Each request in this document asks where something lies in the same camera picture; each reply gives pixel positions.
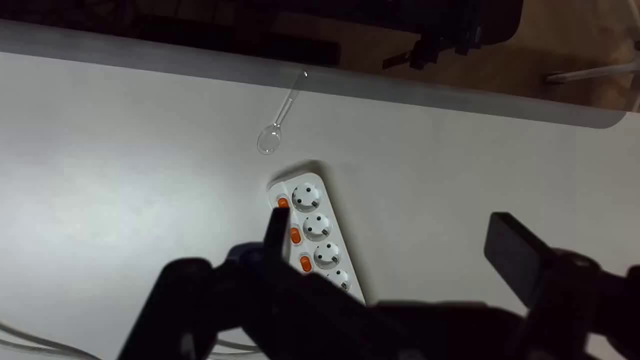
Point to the black office chair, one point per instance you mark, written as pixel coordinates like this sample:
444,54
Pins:
461,26

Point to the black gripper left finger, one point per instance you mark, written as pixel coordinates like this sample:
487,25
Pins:
221,300

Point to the white furniture leg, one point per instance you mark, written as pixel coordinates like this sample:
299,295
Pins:
593,70

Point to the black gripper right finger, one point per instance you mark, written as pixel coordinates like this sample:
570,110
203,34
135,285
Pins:
532,261

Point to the white power strip orange switches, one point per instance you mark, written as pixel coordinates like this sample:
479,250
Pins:
318,233

